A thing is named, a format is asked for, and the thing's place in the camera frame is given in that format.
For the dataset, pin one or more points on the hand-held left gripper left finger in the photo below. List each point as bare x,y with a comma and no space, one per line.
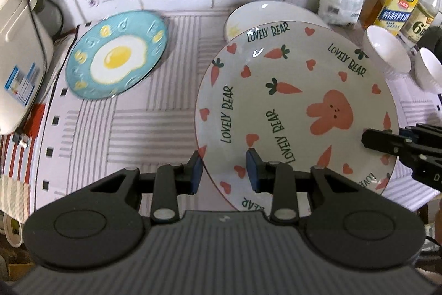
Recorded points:
196,172

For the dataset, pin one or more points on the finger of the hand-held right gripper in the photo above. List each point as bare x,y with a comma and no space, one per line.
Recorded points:
428,134
380,140

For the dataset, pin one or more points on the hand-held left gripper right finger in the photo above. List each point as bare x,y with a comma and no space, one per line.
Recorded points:
252,172

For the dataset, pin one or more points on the white bowl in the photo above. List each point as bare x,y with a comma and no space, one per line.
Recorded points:
430,68
386,49

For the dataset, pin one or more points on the carrot and rabbit print plate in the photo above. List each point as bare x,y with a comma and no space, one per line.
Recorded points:
276,73

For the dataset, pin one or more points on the blue fried egg plate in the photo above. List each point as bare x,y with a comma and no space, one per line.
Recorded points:
114,56

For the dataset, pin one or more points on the grey striped tablecloth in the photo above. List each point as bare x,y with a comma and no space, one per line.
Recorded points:
155,115

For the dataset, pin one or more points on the green label vinegar bottle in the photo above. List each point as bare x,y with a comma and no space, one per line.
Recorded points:
419,25

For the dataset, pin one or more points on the white plate with yellow print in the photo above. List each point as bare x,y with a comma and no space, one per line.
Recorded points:
276,13

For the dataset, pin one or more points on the black plug connector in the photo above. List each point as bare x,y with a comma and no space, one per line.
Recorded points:
21,140

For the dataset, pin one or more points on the beige checked cloth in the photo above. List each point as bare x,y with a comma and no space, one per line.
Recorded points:
15,193

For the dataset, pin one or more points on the red striped cloth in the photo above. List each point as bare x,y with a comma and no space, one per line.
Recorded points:
10,156

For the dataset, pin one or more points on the white round container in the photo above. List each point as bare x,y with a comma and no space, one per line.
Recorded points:
13,232

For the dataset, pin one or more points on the white rice cooker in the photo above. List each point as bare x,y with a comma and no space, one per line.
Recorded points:
20,49

